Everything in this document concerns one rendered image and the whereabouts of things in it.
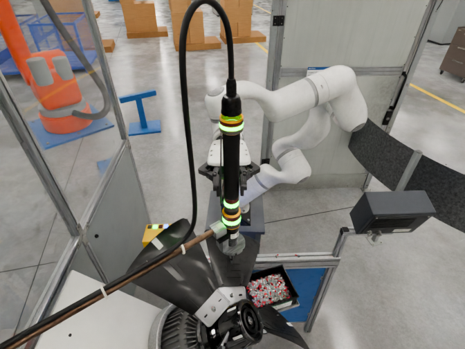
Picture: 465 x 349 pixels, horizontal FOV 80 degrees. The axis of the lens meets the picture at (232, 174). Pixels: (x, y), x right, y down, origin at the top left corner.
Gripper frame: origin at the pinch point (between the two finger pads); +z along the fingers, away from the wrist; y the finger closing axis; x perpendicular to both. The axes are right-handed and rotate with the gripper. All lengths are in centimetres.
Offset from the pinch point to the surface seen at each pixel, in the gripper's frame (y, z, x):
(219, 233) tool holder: 2.5, 3.8, -10.9
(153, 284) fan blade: 20.3, 5.5, -29.0
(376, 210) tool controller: -59, -30, -42
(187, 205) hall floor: 40, -159, -165
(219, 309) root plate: 3.4, 7.3, -40.5
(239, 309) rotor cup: -2.3, 8.4, -38.3
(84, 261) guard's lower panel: 70, -36, -79
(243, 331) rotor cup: -3.1, 13.7, -39.5
